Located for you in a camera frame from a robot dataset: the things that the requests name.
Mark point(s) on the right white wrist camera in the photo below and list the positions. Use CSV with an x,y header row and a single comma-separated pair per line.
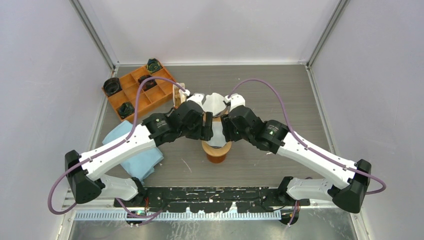
x,y
233,101

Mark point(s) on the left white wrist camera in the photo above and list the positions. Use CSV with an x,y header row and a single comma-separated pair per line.
x,y
195,97

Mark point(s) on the white paper coffee filter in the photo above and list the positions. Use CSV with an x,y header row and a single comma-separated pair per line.
x,y
215,103

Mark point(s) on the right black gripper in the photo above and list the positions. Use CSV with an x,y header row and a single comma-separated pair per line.
x,y
227,124

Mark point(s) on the dark patterned cup in tray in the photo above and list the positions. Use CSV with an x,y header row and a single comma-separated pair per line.
x,y
153,65

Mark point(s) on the orange wooden compartment tray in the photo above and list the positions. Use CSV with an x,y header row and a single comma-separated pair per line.
x,y
142,101

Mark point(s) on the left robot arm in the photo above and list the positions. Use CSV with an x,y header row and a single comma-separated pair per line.
x,y
86,172

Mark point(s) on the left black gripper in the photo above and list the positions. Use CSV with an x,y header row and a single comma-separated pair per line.
x,y
207,133

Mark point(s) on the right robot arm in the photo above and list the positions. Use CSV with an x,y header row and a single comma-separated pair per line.
x,y
343,182

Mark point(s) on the amber glass carafe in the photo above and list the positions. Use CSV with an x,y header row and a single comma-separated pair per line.
x,y
216,159

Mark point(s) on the black cup beside tray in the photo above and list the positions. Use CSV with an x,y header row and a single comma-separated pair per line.
x,y
112,86

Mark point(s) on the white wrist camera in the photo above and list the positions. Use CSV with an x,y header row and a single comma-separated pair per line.
x,y
233,101
195,97

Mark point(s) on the small black cup in tray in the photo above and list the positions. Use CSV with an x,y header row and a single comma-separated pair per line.
x,y
125,110

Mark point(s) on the orange coffee filter box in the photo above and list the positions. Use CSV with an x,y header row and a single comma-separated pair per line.
x,y
177,96

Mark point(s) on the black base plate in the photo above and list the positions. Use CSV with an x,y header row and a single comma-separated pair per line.
x,y
210,203

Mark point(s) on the light blue cloth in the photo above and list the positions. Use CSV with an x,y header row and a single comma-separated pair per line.
x,y
141,165

